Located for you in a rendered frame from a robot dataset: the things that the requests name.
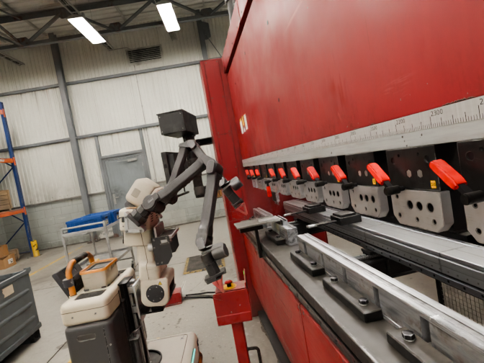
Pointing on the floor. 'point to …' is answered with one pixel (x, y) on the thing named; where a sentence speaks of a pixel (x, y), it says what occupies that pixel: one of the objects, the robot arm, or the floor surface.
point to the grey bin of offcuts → (17, 312)
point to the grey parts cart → (95, 245)
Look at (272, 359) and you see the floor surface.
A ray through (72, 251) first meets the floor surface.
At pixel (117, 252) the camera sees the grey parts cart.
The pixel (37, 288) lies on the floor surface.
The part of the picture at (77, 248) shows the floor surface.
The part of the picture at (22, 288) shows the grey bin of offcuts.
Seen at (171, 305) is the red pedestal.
